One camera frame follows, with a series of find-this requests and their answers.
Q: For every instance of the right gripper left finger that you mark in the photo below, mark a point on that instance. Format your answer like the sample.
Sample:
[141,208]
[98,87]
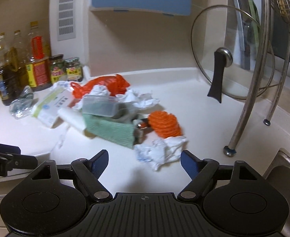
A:
[87,173]

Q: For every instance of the tall green pickle jar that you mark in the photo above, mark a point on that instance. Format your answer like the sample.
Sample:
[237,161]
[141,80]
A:
[57,68]

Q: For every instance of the crumpled white tissue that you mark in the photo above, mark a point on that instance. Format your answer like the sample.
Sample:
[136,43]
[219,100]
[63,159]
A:
[141,101]

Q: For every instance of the green cloth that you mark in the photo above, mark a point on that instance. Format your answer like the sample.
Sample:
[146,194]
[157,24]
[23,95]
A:
[116,132]

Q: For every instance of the white paper roll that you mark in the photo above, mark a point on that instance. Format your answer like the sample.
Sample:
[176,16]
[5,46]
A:
[73,118]

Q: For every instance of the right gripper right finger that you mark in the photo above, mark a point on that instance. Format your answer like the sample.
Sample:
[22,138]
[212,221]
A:
[201,173]

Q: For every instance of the small pickle jar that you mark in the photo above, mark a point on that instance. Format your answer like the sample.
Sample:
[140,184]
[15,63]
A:
[73,69]

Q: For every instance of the crushed clear plastic bottle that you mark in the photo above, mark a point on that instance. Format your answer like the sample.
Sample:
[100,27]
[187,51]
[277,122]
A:
[22,106]

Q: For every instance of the small dark sauce bottle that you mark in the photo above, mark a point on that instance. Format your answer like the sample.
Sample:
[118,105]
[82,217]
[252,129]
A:
[8,81]

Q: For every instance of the red plastic bag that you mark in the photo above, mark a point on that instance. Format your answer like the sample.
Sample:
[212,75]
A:
[115,84]

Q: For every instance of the clear plastic container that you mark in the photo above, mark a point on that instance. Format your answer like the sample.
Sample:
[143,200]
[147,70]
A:
[99,105]

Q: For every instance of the orange foam net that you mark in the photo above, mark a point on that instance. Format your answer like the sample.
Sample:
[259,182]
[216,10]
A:
[164,124]

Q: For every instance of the yellow red label oil bottle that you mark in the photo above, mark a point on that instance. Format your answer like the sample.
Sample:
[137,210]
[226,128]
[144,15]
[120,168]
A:
[38,59]

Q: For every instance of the white green medicine box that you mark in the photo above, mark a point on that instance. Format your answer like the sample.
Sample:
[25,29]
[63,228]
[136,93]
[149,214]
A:
[46,109]

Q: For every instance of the glass pot lid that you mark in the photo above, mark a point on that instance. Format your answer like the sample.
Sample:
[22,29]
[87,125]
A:
[225,44]

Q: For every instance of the large dark oil bottle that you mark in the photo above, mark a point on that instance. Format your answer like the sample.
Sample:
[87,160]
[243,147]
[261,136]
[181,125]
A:
[18,57]

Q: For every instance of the white wall vent panel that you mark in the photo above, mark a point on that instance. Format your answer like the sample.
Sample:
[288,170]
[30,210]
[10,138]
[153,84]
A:
[68,26]

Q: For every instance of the steel dish rack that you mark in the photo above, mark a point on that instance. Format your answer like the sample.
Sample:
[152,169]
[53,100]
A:
[282,8]

